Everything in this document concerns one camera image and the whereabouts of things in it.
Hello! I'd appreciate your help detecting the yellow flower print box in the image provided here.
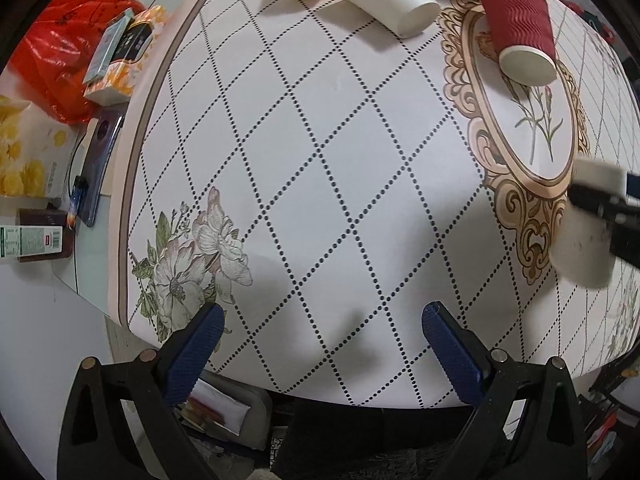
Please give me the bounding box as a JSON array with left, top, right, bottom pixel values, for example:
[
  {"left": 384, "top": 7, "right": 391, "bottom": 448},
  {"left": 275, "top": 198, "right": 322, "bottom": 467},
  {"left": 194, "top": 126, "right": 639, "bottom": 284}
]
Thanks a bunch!
[{"left": 0, "top": 94, "right": 84, "bottom": 199}]

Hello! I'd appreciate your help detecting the orange white tissue box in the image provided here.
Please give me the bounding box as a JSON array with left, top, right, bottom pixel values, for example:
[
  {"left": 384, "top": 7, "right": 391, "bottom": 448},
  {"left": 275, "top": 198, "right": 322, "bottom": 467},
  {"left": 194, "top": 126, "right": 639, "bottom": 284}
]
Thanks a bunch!
[{"left": 82, "top": 5, "right": 167, "bottom": 107}]

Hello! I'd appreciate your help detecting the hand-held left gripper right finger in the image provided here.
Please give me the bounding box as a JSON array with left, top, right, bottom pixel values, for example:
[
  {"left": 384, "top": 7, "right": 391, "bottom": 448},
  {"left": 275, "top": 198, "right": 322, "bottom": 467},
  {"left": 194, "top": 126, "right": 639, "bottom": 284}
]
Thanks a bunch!
[{"left": 421, "top": 301, "right": 589, "bottom": 480}]

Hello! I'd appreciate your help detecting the blue lighter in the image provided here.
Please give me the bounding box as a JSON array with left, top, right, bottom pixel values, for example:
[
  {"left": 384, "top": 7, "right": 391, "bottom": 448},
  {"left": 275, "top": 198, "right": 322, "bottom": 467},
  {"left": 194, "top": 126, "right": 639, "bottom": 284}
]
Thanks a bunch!
[{"left": 67, "top": 176, "right": 89, "bottom": 229}]

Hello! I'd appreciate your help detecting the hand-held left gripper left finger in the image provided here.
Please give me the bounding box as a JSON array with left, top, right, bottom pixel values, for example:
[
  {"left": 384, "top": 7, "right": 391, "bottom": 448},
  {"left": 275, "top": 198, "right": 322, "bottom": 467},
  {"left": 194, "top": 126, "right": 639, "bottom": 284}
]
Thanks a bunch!
[{"left": 57, "top": 303, "right": 226, "bottom": 480}]

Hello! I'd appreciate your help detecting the floral printed tablecloth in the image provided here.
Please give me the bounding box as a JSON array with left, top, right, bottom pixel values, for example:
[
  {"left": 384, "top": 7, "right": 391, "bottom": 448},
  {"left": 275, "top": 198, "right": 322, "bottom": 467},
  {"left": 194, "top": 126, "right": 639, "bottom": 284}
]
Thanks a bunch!
[{"left": 105, "top": 0, "right": 640, "bottom": 409}]

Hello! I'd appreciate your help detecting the red corrugated paper cup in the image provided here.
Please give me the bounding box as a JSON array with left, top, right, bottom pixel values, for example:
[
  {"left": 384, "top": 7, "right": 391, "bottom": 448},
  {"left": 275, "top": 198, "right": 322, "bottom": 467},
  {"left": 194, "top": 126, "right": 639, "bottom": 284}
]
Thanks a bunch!
[{"left": 477, "top": 0, "right": 559, "bottom": 86}]

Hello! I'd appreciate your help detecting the black small box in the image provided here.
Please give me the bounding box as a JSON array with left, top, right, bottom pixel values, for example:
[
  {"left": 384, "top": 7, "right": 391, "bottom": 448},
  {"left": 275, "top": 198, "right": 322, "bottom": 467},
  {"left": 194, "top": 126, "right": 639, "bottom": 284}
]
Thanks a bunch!
[{"left": 110, "top": 17, "right": 154, "bottom": 64}]

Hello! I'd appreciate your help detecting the brown bottle with label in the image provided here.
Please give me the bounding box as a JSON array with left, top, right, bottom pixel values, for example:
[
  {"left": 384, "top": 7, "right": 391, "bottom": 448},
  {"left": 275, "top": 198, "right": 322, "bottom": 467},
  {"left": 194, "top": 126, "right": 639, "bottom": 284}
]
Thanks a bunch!
[{"left": 17, "top": 208, "right": 76, "bottom": 261}]

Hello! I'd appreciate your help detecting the plain white paper cup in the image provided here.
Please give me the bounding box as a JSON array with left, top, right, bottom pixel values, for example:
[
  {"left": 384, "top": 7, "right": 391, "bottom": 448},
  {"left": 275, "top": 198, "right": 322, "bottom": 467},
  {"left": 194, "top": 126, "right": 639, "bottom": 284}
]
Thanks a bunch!
[{"left": 549, "top": 157, "right": 632, "bottom": 289}]

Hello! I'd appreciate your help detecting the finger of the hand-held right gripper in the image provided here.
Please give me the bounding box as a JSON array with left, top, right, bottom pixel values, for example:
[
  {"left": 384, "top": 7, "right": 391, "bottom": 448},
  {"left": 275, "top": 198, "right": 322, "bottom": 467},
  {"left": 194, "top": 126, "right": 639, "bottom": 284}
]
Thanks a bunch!
[
  {"left": 569, "top": 174, "right": 640, "bottom": 221},
  {"left": 607, "top": 214, "right": 640, "bottom": 262}
]

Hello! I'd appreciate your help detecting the teal small box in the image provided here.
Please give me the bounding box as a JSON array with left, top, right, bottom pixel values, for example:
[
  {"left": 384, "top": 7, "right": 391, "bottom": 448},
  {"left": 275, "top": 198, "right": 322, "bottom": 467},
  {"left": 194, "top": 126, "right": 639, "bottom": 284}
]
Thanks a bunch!
[{"left": 82, "top": 10, "right": 136, "bottom": 86}]

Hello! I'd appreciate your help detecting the red plastic bag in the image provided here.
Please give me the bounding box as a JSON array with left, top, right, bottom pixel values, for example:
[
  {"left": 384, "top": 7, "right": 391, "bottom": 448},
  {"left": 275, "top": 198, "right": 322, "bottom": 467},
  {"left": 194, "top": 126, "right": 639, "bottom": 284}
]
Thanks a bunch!
[{"left": 10, "top": 0, "right": 151, "bottom": 126}]

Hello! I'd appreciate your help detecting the dark blue smartphone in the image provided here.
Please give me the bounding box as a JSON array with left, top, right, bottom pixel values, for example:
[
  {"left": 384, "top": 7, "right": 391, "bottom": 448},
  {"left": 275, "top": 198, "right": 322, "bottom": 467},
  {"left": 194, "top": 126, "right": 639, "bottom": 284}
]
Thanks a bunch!
[{"left": 79, "top": 110, "right": 126, "bottom": 229}]

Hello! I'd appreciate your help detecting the green white box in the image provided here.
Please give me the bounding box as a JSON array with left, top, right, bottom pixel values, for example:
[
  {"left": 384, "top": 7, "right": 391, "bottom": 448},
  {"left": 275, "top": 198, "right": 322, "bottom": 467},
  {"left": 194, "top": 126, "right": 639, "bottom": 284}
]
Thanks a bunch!
[{"left": 0, "top": 225, "right": 65, "bottom": 260}]

